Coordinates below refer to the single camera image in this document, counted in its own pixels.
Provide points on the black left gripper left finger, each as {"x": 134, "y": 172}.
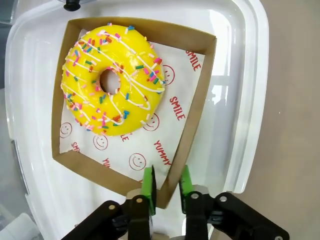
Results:
{"x": 147, "y": 195}

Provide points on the brown cardboard donut tray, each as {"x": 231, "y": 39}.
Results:
{"x": 100, "y": 172}

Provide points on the black lid hinge knob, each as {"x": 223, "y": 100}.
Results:
{"x": 72, "y": 4}

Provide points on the white printed paper liner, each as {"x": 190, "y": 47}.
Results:
{"x": 150, "y": 145}

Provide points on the white plastic display tray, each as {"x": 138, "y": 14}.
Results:
{"x": 37, "y": 100}

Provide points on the yellow glazed sprinkled donut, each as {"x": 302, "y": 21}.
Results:
{"x": 130, "y": 75}

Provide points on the clear plastic display lid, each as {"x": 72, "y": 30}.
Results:
{"x": 7, "y": 155}

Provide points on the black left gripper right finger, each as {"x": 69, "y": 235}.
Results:
{"x": 187, "y": 197}

